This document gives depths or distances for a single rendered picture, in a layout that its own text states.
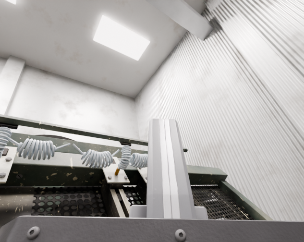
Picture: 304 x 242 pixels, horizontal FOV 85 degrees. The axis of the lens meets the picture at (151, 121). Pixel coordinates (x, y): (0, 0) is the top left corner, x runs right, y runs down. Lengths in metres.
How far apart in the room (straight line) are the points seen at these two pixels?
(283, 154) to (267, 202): 0.64
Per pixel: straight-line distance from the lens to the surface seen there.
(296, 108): 2.54
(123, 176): 0.77
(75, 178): 0.80
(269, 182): 2.69
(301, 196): 2.61
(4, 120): 0.67
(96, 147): 1.35
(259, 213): 1.40
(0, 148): 0.65
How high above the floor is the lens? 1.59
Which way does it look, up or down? 33 degrees up
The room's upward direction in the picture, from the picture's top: 11 degrees counter-clockwise
